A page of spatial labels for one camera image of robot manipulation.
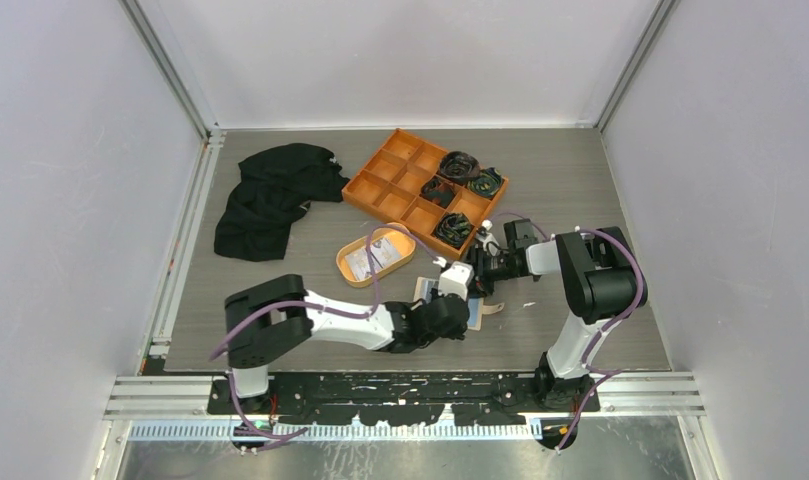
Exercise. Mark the credit card in tray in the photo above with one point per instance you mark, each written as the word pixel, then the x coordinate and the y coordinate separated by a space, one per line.
pixel 384 253
pixel 358 263

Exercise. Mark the green yellow rolled tie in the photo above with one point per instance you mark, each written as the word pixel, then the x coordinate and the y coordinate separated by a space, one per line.
pixel 453 229

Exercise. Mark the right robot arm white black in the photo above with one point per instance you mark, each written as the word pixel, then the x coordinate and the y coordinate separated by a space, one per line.
pixel 603 285

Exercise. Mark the aluminium front frame rail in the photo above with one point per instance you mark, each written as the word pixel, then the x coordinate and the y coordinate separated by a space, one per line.
pixel 174 409

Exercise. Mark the dark red rolled tie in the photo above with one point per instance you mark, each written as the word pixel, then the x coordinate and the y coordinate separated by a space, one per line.
pixel 438 192

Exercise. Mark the dark brown rolled tie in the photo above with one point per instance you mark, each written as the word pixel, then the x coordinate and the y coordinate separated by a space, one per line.
pixel 459 167

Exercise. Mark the left credit card in tray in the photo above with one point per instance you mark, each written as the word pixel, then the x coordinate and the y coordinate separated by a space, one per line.
pixel 358 263

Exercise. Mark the black cloth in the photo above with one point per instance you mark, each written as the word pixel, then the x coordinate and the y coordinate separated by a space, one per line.
pixel 276 189

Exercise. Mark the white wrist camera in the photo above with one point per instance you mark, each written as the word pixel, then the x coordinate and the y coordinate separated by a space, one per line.
pixel 455 279
pixel 487 239

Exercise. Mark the beige card holder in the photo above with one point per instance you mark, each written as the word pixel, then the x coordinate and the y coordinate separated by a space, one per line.
pixel 425 289

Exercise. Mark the green patterned rolled tie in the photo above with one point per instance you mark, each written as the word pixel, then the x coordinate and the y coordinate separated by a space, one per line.
pixel 487 184

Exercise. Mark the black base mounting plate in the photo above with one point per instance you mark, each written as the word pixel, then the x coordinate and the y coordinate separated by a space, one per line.
pixel 406 399

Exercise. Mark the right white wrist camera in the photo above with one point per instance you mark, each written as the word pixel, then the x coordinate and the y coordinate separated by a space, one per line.
pixel 487 239

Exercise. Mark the orange compartment organizer box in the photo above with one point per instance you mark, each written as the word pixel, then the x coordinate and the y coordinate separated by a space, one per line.
pixel 388 185

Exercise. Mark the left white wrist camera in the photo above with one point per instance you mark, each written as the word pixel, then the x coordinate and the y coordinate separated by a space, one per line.
pixel 455 279

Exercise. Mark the right credit card in tray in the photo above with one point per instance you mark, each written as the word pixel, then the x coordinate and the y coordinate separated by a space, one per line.
pixel 384 253

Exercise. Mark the orange oval tray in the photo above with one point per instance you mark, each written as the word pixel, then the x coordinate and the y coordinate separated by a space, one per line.
pixel 398 235

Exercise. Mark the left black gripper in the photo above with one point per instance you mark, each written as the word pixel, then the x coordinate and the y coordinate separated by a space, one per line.
pixel 457 333

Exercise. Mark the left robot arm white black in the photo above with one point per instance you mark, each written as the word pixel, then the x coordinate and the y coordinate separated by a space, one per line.
pixel 268 320

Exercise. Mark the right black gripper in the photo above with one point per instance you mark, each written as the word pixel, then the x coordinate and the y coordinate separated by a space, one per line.
pixel 480 285

